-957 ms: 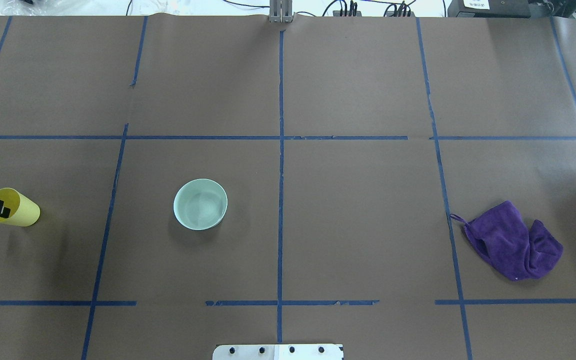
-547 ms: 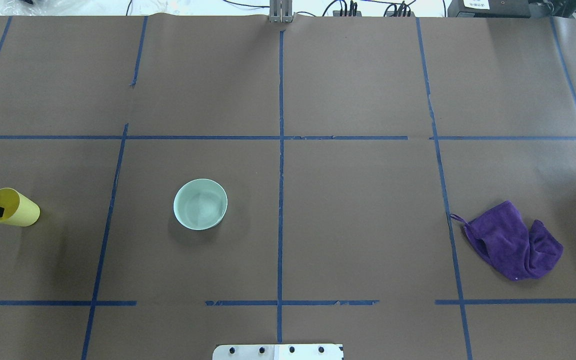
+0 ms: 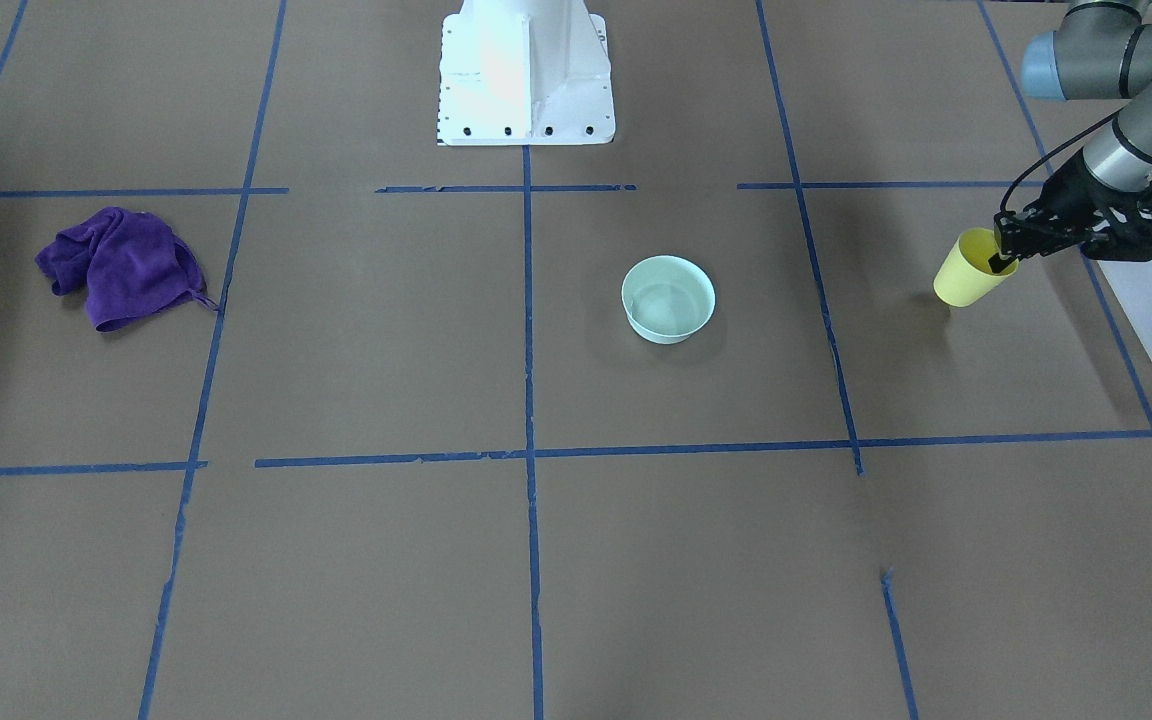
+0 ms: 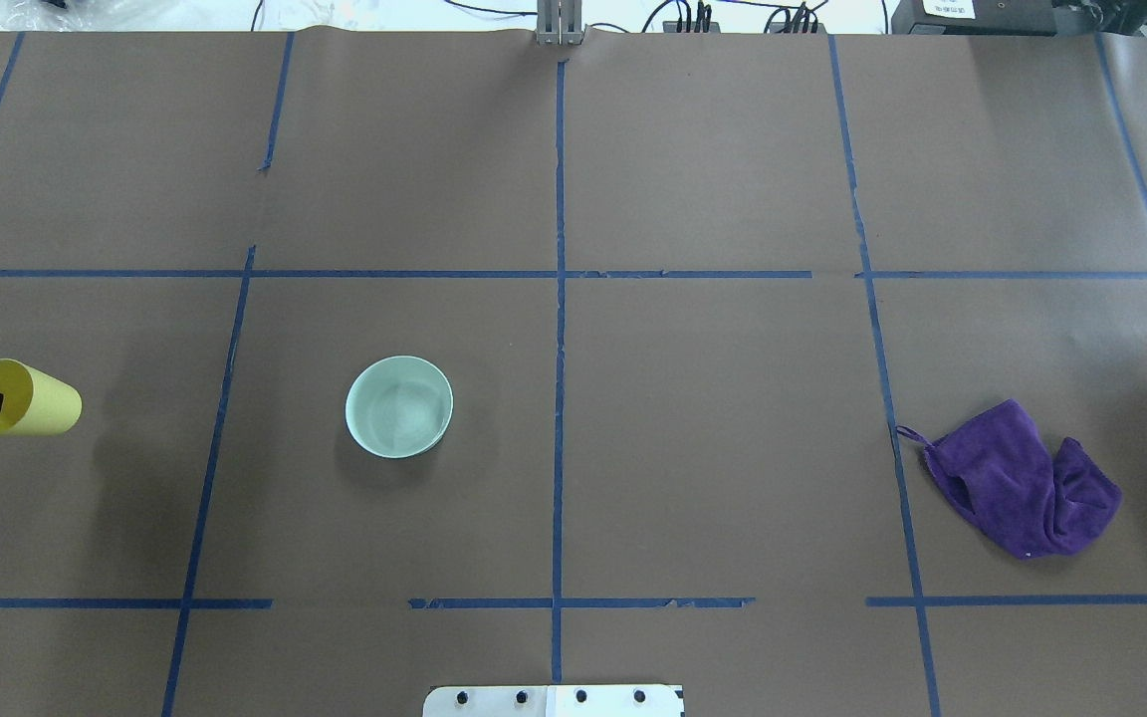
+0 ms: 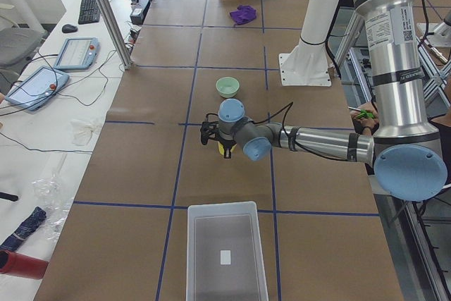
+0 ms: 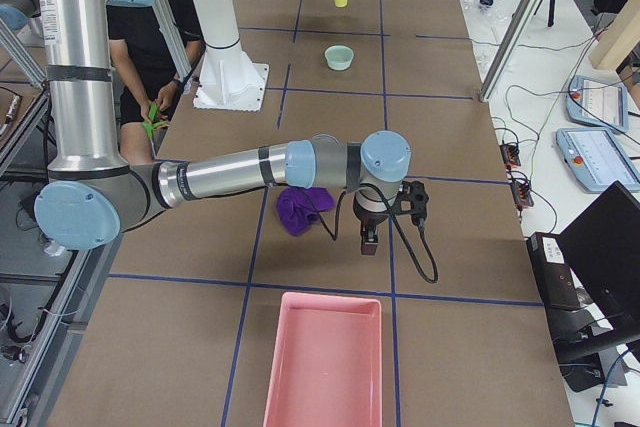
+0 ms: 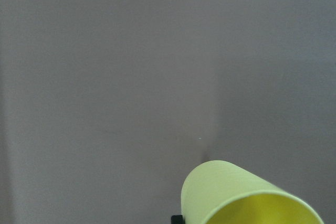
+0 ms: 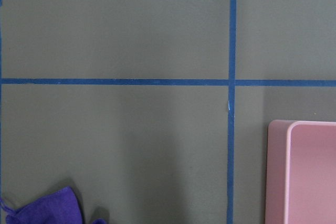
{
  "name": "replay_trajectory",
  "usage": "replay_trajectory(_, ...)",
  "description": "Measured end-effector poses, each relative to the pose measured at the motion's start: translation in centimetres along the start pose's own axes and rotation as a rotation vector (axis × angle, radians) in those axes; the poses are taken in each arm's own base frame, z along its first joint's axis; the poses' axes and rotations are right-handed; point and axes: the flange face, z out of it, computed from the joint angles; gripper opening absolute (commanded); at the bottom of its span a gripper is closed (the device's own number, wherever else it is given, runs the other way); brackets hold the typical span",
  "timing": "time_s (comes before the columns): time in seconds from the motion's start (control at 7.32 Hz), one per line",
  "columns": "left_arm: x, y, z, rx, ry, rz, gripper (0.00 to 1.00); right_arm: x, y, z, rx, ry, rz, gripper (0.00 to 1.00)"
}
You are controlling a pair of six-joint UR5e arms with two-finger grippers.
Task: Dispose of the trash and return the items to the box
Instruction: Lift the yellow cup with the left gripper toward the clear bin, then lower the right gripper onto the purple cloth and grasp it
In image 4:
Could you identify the mint green bowl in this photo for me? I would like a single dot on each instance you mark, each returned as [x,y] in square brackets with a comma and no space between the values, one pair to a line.
[399,407]

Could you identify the black power strip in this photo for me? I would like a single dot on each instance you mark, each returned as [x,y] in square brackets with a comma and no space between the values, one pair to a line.
[738,17]

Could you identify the black computer box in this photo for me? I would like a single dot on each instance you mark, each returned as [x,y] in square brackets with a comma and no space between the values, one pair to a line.
[1002,18]

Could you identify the purple cloth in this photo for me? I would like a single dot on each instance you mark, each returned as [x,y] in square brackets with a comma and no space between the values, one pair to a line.
[997,474]

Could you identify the aluminium frame post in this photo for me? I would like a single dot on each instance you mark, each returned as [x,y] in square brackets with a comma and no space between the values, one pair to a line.
[559,23]

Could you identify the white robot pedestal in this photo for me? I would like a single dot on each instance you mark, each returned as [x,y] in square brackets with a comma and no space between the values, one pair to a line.
[556,700]

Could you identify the yellow plastic cup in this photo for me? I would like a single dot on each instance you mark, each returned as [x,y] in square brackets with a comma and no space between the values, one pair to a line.
[34,403]

